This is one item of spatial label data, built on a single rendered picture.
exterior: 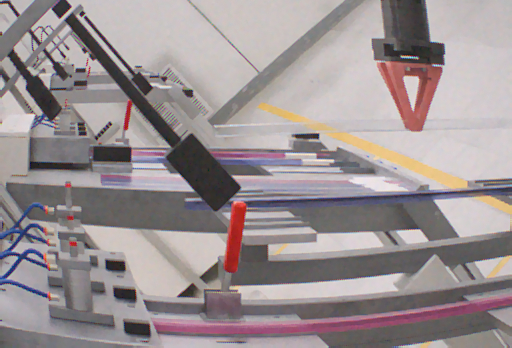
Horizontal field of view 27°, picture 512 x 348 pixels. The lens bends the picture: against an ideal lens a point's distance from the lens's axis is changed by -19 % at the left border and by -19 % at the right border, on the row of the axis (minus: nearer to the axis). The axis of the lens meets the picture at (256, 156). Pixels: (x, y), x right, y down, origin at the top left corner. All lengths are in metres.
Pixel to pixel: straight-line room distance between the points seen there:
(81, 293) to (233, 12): 7.83
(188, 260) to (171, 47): 3.23
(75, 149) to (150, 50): 6.35
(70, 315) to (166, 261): 4.73
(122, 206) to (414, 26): 0.73
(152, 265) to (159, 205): 3.65
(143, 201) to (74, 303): 1.09
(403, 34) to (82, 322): 0.62
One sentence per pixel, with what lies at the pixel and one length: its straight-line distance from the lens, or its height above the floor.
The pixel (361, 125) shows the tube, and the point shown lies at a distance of 1.24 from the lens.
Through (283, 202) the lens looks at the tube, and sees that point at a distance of 1.36.
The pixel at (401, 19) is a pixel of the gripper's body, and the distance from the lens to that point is 1.24.
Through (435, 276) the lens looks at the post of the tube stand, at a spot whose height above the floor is 0.79.
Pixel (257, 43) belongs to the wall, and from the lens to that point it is 8.56.
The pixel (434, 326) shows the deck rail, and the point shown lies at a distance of 1.13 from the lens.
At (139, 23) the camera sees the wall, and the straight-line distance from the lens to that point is 8.46.
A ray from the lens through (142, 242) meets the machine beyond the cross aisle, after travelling 5.45.
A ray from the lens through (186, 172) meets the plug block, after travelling 0.74.
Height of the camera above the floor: 1.30
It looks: 11 degrees down
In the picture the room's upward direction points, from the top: 42 degrees counter-clockwise
